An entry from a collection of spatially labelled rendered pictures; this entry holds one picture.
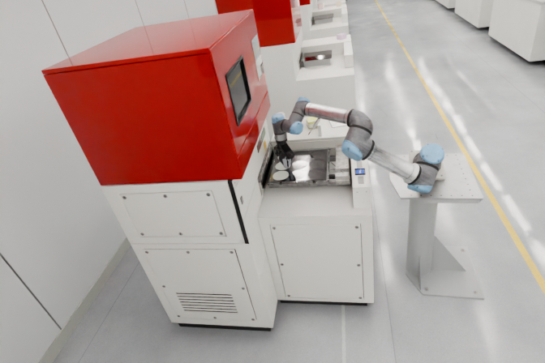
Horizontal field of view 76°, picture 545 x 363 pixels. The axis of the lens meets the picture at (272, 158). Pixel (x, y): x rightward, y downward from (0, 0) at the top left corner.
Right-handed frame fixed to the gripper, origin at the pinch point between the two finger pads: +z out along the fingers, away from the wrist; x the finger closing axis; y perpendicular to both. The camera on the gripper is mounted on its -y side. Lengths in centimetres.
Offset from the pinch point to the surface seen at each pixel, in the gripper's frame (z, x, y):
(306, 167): 1.3, -9.2, -6.6
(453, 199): 10, -53, -77
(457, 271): 90, -78, -72
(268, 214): 9.3, 28.2, -19.1
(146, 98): -74, 68, -14
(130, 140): -55, 79, -4
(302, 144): -1.2, -22.1, 14.7
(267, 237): 24.5, 31.9, -19.1
